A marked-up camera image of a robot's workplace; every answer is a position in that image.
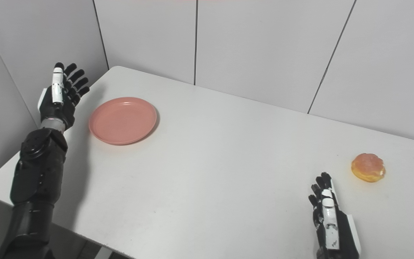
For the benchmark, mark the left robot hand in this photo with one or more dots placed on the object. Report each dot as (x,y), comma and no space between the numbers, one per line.
(60,99)

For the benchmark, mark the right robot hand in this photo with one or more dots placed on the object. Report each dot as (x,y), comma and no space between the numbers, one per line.
(332,225)

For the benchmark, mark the pink plate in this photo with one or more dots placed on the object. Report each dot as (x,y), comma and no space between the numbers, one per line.
(122,120)

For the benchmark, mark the cream puff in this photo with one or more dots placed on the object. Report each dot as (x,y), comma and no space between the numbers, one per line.
(368,167)

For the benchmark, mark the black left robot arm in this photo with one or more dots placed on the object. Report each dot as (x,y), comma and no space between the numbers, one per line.
(34,187)

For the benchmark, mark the white table leg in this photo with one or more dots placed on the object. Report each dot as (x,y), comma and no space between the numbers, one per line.
(103,253)

